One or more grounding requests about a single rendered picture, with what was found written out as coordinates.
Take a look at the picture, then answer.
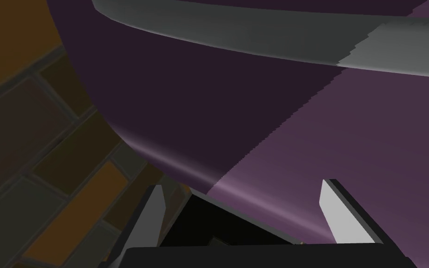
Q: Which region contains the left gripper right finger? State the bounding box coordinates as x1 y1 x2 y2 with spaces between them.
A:
318 178 385 245

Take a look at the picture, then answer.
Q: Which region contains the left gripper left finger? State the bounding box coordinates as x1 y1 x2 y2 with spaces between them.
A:
102 184 167 267

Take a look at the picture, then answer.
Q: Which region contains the purple rounded cabinet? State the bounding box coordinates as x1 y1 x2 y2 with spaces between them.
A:
46 0 429 268

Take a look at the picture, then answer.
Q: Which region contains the grey curved bar handle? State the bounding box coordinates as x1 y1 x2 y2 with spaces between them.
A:
91 0 429 80

